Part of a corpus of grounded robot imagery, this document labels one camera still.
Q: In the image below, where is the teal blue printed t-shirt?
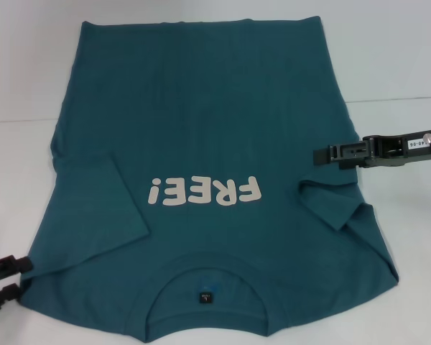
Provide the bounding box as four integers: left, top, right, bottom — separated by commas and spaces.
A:
19, 14, 399, 345

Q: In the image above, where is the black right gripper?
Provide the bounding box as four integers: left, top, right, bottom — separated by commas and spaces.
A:
313, 127, 431, 170

